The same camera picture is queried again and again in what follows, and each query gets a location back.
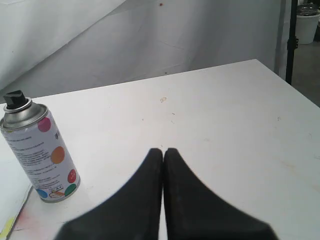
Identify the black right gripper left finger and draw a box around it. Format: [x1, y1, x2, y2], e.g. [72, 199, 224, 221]
[55, 148, 163, 240]

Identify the white backdrop cloth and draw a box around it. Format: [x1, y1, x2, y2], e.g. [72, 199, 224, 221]
[1, 0, 290, 98]

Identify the black tripod stand pole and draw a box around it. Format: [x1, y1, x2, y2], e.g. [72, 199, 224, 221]
[285, 0, 299, 85]

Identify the white spray paint can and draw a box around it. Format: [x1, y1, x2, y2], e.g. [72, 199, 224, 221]
[0, 90, 81, 203]

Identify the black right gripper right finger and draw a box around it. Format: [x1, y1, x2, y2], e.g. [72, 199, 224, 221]
[163, 148, 276, 240]

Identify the white bucket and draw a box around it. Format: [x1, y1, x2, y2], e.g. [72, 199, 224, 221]
[295, 3, 320, 45]

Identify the white paper stack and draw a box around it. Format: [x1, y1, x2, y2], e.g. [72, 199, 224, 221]
[0, 138, 32, 240]

